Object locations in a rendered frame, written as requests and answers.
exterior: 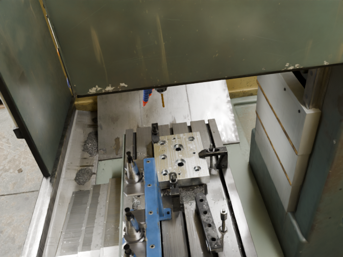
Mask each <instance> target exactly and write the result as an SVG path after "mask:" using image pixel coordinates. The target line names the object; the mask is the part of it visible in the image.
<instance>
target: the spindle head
mask: <svg viewBox="0 0 343 257"><path fill-rule="evenodd" d="M42 1H43V7H44V8H45V10H46V13H47V16H48V19H49V21H50V24H51V27H52V30H53V33H54V36H55V39H56V43H57V46H58V49H59V52H60V55H61V58H62V61H63V64H64V67H65V70H66V72H67V75H68V78H69V81H70V84H71V87H72V90H73V93H74V95H77V98H82V97H90V96H98V95H106V94H114V93H123V92H131V91H139V90H147V89H156V88H164V87H172V86H180V85H188V84H196V83H204V82H213V81H221V80H229V79H237V78H245V77H250V76H258V75H266V74H274V73H283V72H291V71H299V70H307V69H316V68H324V67H332V66H340V65H343V0H42Z"/></svg>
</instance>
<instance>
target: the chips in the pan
mask: <svg viewBox="0 0 343 257"><path fill-rule="evenodd" d="M92 122H94V123H98V120H97V117H95V118H93V119H92ZM82 146H83V150H82V151H84V152H87V153H88V154H90V156H89V157H95V156H96V155H98V154H99V151H100V152H102V153H103V154H107V152H106V148H102V149H99V148H98V130H97V131H94V132H93V131H92V132H90V133H89V134H88V137H87V140H86V143H85V144H84V145H82ZM92 172H93V171H92V170H91V168H89V166H88V167H85V168H81V169H80V170H79V171H77V173H76V177H75V179H74V180H75V182H76V183H77V184H78V185H84V184H85V183H86V182H88V181H89V180H90V179H91V177H92V175H93V174H92Z"/></svg>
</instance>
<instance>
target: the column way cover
mask: <svg viewBox="0 0 343 257"><path fill-rule="evenodd" d="M256 82H257V84H258V92H257V102H256V110H255V112H256V115H257V120H256V130H255V141H256V143H257V145H258V148H259V150H260V152H261V155H262V157H263V159H264V162H265V164H266V166H267V169H268V171H269V173H270V176H271V178H272V180H273V182H274V185H275V187H276V189H277V192H278V194H279V197H280V199H281V201H282V204H283V206H284V208H285V211H286V212H294V210H295V206H296V202H297V197H298V193H299V189H300V185H301V184H302V181H303V177H304V173H305V169H306V165H307V161H308V157H309V154H310V153H311V151H312V147H313V143H314V139H315V134H316V131H317V127H318V124H319V120H320V116H321V111H320V110H319V109H316V108H312V110H311V109H309V110H308V109H306V107H305V106H304V104H303V103H302V100H303V96H304V91H305V89H304V87H303V86H302V85H301V83H300V82H299V81H298V79H297V78H296V76H295V75H294V74H293V72H292V71H291V72H283V73H274V74H266V75H258V76H257V80H256Z"/></svg>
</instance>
